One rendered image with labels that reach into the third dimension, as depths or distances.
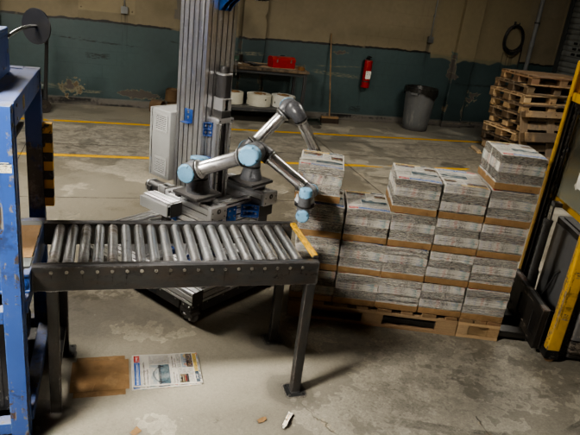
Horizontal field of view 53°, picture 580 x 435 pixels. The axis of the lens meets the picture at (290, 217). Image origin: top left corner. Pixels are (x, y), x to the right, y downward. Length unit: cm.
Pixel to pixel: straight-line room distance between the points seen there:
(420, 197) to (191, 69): 164
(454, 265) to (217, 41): 207
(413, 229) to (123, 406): 201
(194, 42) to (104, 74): 624
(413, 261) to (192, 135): 165
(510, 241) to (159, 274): 225
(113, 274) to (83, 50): 736
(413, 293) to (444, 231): 47
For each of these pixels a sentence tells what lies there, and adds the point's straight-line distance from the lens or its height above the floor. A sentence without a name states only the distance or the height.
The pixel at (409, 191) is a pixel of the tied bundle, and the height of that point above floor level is 98.
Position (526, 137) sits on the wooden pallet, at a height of 42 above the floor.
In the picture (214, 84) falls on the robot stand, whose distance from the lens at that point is 377.
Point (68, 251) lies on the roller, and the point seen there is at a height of 80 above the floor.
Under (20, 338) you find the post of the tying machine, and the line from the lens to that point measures 272.
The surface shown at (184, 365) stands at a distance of 345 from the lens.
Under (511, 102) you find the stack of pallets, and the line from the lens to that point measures 994.
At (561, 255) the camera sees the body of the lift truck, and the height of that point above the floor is 57.
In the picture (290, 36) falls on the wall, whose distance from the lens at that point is 1023.
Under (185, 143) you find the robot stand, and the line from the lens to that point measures 390.
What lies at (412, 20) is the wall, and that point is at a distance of 1102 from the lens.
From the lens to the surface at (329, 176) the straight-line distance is 361.
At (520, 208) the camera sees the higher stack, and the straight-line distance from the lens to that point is 388.
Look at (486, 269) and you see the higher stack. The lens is 399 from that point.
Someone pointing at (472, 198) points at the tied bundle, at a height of 98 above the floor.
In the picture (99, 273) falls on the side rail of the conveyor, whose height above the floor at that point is 77.
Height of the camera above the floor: 204
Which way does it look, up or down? 21 degrees down
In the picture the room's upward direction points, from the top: 7 degrees clockwise
